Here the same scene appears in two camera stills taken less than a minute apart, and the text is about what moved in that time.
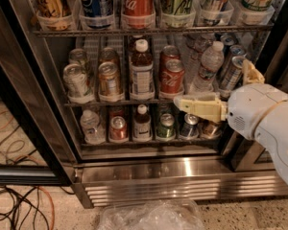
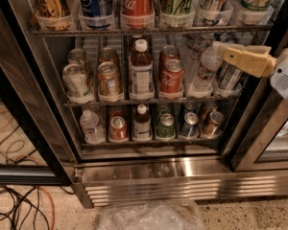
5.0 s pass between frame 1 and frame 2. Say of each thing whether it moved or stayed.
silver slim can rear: stayed
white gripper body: moved
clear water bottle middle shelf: stayed
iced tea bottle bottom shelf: stayed
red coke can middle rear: stayed
